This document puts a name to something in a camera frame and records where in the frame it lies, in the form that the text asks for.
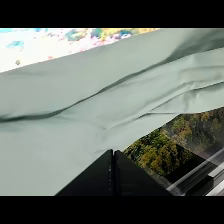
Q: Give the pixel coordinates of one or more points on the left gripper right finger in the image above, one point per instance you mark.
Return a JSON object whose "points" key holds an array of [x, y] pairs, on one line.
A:
{"points": [[133, 180]]}

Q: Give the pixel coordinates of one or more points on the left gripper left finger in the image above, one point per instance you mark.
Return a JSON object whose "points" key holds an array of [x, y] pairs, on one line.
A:
{"points": [[95, 180]]}

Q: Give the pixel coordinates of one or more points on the silver frame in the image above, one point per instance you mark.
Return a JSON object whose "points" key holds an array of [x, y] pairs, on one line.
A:
{"points": [[203, 178]]}

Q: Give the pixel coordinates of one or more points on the pale green T-shirt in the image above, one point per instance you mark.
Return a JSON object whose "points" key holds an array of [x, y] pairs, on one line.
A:
{"points": [[83, 100]]}

